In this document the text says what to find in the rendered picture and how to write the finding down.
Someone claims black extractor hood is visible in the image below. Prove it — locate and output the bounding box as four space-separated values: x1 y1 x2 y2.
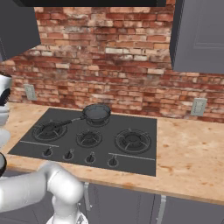
12 0 167 8

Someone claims black hob knob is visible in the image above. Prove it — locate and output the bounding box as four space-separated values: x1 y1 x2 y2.
63 149 75 160
107 155 120 168
85 151 97 164
42 146 54 158

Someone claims grey wall cupboard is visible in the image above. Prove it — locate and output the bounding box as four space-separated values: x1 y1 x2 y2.
169 0 224 75
0 0 42 62

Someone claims grey wall socket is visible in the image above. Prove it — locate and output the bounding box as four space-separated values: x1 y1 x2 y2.
24 83 38 102
190 97 208 117

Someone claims black gas hob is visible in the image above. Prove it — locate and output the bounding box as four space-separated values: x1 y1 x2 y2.
7 107 158 178

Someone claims silver cupboard handle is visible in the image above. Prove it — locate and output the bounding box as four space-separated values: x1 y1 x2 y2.
83 182 93 212
156 194 167 224

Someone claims grey base cupboard door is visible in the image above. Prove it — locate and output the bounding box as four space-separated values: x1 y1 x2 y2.
150 194 224 224
80 181 157 224

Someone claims black frying pan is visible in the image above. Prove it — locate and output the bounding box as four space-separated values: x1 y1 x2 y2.
44 103 112 131

